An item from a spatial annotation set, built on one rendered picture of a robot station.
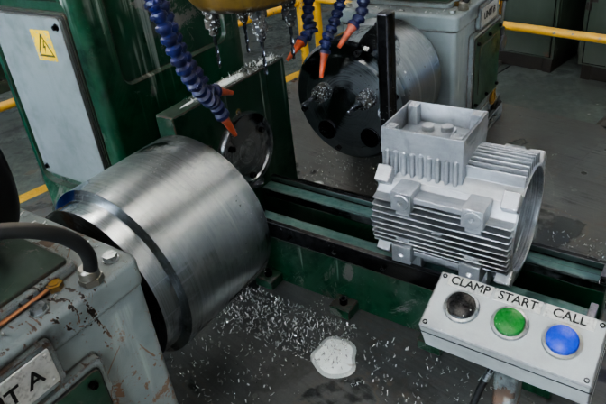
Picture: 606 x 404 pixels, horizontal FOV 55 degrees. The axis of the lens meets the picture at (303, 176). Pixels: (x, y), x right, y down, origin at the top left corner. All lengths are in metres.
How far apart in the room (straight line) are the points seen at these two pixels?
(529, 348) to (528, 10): 3.61
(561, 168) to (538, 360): 0.87
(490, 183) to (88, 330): 0.52
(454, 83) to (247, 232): 0.69
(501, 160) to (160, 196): 0.45
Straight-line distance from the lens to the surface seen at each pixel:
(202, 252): 0.72
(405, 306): 0.97
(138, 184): 0.74
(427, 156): 0.82
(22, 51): 1.14
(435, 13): 1.29
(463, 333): 0.64
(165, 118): 0.96
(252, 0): 0.87
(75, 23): 0.99
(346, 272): 0.99
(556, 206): 1.31
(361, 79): 1.14
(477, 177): 0.82
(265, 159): 1.14
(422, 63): 1.20
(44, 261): 0.63
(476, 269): 0.83
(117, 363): 0.66
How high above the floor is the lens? 1.51
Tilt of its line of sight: 30 degrees down
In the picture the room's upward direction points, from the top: 7 degrees counter-clockwise
